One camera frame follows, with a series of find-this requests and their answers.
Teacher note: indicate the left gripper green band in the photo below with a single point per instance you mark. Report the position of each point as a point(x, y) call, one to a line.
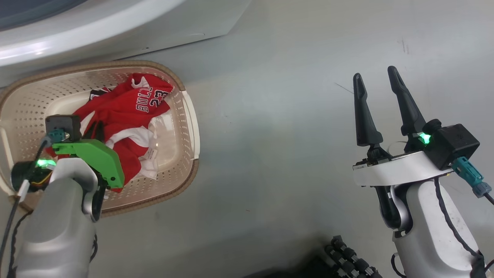
point(100, 158)

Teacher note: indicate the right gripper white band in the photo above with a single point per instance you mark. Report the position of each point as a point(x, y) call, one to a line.
point(397, 170)

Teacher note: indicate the red white basketball jersey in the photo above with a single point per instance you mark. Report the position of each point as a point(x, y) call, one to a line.
point(123, 108)

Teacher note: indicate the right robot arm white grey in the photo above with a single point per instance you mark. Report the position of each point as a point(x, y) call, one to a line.
point(424, 231)

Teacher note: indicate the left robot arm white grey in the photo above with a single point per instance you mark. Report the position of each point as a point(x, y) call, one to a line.
point(58, 224)

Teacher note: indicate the black robot base roller wheel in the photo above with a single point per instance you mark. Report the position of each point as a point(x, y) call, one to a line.
point(353, 258)

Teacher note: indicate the cream perforated laundry basket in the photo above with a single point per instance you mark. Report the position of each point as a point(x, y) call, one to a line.
point(177, 146)

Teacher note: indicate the white washing machine body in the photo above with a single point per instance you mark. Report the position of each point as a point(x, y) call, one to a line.
point(135, 27)

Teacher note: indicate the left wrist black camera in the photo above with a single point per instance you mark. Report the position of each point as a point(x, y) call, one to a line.
point(63, 125)

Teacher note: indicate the wrist black camera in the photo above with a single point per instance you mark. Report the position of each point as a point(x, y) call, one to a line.
point(451, 144)
point(63, 125)

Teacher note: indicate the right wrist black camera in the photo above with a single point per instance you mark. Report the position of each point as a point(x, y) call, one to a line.
point(451, 144)

